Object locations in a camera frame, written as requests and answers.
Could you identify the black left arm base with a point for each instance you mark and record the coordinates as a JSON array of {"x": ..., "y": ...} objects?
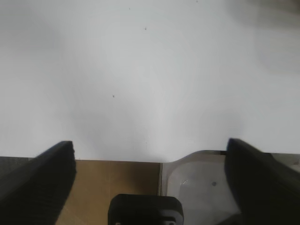
[{"x": 145, "y": 208}]

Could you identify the brown cardboard sheet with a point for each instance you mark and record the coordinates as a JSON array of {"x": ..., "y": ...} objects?
[{"x": 105, "y": 178}]

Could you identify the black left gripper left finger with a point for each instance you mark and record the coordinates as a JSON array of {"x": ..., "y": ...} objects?
[{"x": 35, "y": 192}]

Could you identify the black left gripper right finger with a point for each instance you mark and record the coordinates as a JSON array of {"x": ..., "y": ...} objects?
[{"x": 264, "y": 187}]

